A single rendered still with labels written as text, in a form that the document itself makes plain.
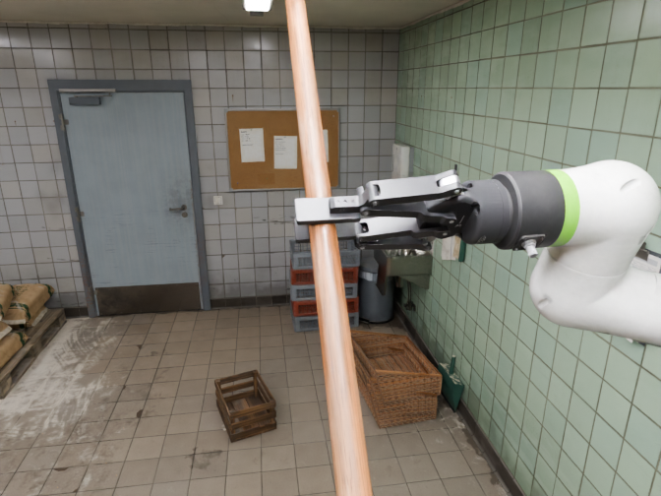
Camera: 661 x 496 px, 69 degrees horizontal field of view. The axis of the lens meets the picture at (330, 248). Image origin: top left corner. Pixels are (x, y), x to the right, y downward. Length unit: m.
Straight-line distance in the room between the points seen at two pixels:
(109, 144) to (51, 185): 0.65
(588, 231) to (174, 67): 4.16
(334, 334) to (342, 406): 0.07
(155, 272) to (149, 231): 0.40
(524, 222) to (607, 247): 0.12
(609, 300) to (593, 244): 0.09
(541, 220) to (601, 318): 0.18
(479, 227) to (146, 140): 4.17
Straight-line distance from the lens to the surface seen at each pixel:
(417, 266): 3.74
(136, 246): 4.82
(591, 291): 0.68
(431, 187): 0.52
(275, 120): 4.48
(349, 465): 0.44
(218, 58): 4.51
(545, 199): 0.58
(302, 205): 0.52
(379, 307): 4.49
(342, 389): 0.45
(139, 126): 4.59
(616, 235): 0.64
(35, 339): 4.67
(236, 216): 4.64
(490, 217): 0.56
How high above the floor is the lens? 2.09
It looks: 18 degrees down
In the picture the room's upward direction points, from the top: straight up
